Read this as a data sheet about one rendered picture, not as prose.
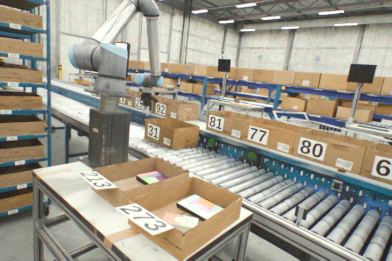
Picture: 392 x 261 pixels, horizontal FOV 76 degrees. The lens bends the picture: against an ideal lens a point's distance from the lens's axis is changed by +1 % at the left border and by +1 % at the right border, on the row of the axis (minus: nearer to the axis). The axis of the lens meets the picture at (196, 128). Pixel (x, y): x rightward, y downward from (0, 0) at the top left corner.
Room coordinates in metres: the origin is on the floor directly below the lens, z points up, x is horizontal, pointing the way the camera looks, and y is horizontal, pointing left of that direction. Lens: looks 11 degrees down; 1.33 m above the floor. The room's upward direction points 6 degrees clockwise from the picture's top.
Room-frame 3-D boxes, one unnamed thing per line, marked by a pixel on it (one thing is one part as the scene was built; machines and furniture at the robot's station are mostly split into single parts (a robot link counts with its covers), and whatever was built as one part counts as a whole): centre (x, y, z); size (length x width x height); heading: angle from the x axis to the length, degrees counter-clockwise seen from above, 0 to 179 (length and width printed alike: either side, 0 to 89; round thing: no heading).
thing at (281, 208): (1.28, -0.57, 0.72); 0.52 x 0.05 x 0.05; 137
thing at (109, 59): (1.48, 0.53, 1.37); 0.17 x 0.15 x 0.18; 73
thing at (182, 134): (2.14, 0.21, 0.83); 0.39 x 0.29 x 0.17; 47
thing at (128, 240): (1.15, 0.27, 0.74); 1.00 x 0.58 x 0.03; 51
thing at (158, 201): (0.93, 0.00, 0.80); 0.38 x 0.28 x 0.10; 142
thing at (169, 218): (0.87, 0.02, 0.77); 0.13 x 0.07 x 0.04; 82
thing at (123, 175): (1.16, 0.24, 0.80); 0.38 x 0.28 x 0.10; 138
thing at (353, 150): (1.60, -0.89, 0.96); 0.39 x 0.29 x 0.17; 47
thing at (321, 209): (1.19, -0.66, 0.72); 0.52 x 0.05 x 0.05; 137
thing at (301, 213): (0.99, -0.48, 0.78); 0.05 x 0.01 x 0.11; 47
